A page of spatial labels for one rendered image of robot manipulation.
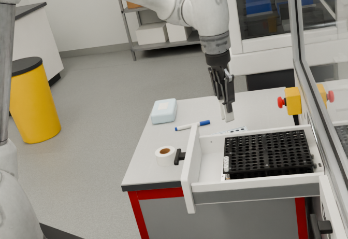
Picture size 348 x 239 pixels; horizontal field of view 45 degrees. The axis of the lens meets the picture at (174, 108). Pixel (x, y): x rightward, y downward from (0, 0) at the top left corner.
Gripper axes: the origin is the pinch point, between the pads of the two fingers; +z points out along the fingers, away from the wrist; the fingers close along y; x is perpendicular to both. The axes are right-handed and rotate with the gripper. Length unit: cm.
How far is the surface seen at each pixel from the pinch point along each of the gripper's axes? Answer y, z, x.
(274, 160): 32.3, 1.2, -4.0
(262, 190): 36.7, 4.8, -10.9
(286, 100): 4.9, 1.6, 19.4
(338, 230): 63, -2, -11
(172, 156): -5.8, 12.3, -19.6
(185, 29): -347, 64, 125
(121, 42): -435, 80, 67
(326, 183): 50, -2, -3
